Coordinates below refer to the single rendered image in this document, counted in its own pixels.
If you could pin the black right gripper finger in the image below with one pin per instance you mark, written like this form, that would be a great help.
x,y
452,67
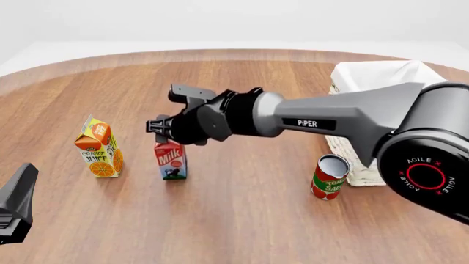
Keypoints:
x,y
162,138

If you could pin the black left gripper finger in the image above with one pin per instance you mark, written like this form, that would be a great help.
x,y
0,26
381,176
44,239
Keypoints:
x,y
22,189

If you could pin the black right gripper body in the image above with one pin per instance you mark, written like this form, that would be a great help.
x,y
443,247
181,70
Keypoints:
x,y
160,126

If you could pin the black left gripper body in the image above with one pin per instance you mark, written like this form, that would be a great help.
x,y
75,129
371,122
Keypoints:
x,y
14,229

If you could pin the red and blue milk carton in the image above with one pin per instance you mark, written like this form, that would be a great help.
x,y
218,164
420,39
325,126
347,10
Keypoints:
x,y
172,162

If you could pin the pale woven basket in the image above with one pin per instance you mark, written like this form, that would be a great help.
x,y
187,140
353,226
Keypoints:
x,y
362,173

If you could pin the white cloth basket liner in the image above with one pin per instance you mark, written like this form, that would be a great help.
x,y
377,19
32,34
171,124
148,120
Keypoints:
x,y
370,77

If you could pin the orange juice carton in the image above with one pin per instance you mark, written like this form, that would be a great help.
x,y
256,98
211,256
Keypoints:
x,y
98,154

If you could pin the red tomato sauce can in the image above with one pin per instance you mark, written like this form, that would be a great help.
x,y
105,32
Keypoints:
x,y
328,178

